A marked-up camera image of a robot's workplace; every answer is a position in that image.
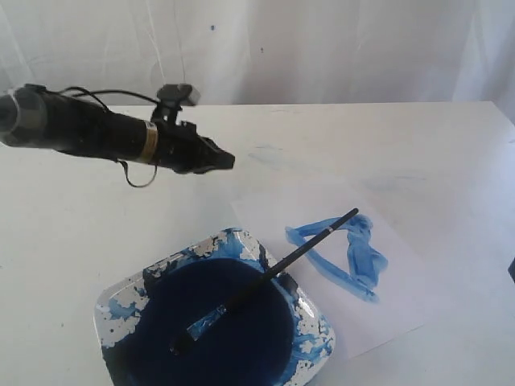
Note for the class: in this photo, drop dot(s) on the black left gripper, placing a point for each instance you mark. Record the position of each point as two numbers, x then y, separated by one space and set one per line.
181 149

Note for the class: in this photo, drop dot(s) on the black paintbrush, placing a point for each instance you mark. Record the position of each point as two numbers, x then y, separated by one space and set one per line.
265 279

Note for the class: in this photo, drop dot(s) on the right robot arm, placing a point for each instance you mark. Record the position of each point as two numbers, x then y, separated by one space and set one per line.
511 270

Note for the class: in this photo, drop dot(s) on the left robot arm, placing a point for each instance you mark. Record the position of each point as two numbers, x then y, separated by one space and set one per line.
35 117

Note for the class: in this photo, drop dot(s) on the white square paint dish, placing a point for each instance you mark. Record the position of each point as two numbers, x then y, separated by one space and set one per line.
167 325

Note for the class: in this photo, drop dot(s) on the white paper sheet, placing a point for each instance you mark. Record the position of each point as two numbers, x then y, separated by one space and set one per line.
364 278

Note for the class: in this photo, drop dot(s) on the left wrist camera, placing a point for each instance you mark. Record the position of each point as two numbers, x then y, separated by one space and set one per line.
179 95

